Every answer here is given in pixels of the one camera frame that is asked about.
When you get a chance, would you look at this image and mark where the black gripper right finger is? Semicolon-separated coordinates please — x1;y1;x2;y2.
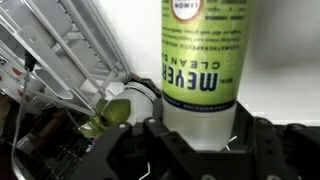
229;101;320;180

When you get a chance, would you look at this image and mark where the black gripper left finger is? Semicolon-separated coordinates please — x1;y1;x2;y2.
68;116;201;180

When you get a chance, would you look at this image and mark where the grey dish rack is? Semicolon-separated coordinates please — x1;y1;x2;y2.
0;0;132;116

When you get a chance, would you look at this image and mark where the thin utensil black handle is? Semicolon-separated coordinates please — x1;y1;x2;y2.
9;49;37;180

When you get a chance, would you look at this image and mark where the white red printed dish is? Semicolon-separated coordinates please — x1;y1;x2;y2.
0;49;41;113

